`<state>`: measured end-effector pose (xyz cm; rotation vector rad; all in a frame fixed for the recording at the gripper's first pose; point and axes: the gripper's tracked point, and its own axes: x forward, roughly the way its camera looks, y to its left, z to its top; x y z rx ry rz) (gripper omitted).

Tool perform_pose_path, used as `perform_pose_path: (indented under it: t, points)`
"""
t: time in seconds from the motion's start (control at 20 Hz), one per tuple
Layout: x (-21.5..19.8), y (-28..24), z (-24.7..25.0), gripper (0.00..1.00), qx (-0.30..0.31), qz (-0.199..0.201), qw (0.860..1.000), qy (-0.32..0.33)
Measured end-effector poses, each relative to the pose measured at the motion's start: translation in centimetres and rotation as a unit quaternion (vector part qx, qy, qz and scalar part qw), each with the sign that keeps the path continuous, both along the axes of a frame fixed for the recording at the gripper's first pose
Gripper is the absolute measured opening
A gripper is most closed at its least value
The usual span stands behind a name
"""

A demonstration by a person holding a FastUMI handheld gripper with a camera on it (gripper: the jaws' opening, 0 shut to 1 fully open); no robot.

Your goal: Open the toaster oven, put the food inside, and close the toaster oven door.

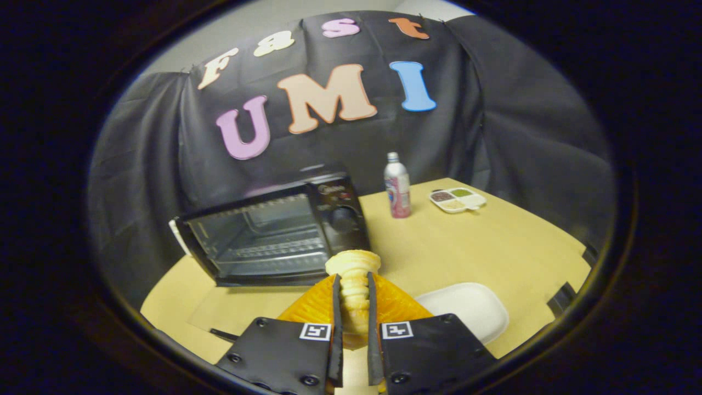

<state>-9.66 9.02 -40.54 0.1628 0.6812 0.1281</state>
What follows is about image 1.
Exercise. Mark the black table clamp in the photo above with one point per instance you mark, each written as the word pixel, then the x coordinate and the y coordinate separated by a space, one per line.
pixel 562 299

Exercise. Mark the pink labelled drink bottle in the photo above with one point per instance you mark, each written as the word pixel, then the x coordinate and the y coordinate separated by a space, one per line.
pixel 397 189

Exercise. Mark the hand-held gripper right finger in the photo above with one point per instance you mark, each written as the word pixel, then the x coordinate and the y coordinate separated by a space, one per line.
pixel 372 312

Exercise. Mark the black backdrop cloth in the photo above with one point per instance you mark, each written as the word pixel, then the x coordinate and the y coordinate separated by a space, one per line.
pixel 340 126

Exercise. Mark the white oblong plate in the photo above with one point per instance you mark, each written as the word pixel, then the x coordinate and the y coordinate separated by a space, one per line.
pixel 466 310

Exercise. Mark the black toaster oven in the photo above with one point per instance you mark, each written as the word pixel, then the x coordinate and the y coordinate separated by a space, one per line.
pixel 279 230

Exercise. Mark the white divided condiment tray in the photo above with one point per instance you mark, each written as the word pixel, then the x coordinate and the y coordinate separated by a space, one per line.
pixel 457 199

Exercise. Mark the spiral pastry horn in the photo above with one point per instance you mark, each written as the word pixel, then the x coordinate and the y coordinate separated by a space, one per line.
pixel 355 274

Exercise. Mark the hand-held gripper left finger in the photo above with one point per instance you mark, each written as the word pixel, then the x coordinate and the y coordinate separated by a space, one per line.
pixel 336 312

